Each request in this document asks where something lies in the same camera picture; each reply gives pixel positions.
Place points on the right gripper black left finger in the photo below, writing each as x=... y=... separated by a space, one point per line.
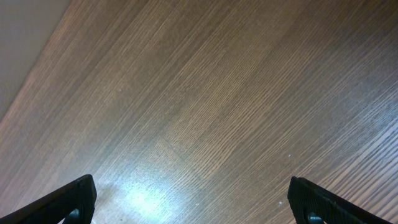
x=72 y=203

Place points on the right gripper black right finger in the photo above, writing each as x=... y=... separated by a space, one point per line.
x=311 y=203

